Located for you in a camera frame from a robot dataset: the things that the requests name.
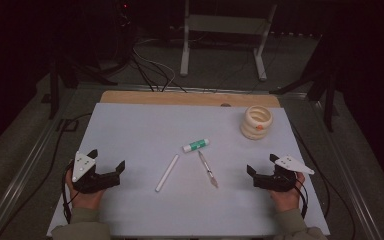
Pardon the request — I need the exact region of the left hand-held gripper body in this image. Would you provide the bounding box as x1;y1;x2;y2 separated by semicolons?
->
71;151;121;195

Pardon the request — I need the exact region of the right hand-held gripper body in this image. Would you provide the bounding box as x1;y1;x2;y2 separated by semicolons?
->
253;154;316;193

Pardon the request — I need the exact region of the cream ribbed pen holder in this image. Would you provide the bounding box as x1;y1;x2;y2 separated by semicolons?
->
239;105;274;141

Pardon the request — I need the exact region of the clear pen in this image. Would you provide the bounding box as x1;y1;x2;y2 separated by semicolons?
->
197;150;219;189

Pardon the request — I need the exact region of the white pen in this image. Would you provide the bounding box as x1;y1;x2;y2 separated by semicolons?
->
155;153;180;193

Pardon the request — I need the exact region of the green and white glue stick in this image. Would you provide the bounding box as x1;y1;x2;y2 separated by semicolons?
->
182;138;211;154

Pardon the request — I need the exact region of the person's left hand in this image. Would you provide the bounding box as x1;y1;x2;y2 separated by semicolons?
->
65;168;106;211

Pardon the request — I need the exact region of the person's right hand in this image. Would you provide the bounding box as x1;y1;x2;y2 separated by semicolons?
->
269;171;306;213

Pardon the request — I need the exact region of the pale grey table mat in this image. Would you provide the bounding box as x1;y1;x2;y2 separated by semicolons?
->
46;102;331;238

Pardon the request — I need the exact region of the black tripod stand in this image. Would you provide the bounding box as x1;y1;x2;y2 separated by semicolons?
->
41;59;119;120
269;33;340;133

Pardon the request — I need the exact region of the dark equipment with red light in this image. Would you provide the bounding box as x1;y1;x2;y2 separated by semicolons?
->
111;0;136;64

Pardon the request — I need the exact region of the white metal stand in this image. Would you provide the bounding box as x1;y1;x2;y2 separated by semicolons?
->
179;0;278;82

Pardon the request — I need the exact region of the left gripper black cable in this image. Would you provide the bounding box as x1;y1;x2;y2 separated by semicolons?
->
61;161;81;224

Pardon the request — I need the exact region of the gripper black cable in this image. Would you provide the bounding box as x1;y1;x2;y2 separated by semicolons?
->
61;161;81;224
293;179;310;220

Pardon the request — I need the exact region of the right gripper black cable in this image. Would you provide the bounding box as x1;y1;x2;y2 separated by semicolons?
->
293;179;310;220

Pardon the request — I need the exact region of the long black floor cable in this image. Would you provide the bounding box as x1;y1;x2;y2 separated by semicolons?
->
289;123;356;240
0;112;93;240

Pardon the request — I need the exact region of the metal floor rail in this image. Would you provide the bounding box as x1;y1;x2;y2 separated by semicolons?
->
0;99;78;240
76;83;309;99
308;99;384;240

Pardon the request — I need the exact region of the black floor cables bundle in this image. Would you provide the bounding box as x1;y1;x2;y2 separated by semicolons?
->
129;53;188;93

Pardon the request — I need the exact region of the white floor cable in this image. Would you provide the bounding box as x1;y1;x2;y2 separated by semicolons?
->
133;38;177;92

